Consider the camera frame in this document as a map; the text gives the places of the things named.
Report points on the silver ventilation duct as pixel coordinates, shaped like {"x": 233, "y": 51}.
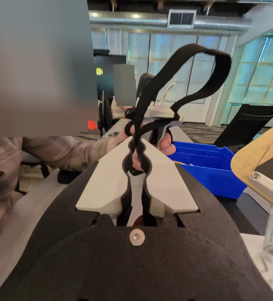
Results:
{"x": 138, "y": 21}

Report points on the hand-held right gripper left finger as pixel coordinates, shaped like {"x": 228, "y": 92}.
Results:
{"x": 105, "y": 183}

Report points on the white display stand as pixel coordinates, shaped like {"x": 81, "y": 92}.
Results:
{"x": 244, "y": 160}

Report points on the black round pad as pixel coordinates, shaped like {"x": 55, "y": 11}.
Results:
{"x": 68, "y": 176}

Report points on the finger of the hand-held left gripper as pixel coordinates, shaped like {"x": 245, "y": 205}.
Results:
{"x": 162, "y": 138}
{"x": 158, "y": 110}

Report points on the person's plaid shirt torso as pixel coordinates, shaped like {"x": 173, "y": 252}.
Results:
{"x": 0, "y": 176}

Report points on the person's left hand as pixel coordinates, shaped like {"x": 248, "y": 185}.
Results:
{"x": 168, "y": 145}

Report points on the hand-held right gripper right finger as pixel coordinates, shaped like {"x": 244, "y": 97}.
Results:
{"x": 169, "y": 188}

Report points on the person's left forearm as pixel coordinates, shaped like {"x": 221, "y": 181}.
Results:
{"x": 68, "y": 150}

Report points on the black display panel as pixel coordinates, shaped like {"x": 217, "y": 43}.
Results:
{"x": 108, "y": 82}

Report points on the white air vent grille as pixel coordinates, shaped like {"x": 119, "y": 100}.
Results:
{"x": 182, "y": 18}

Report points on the blue plastic bin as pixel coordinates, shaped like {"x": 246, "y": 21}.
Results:
{"x": 209, "y": 171}

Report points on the black office chair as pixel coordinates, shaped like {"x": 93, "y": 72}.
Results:
{"x": 244, "y": 127}

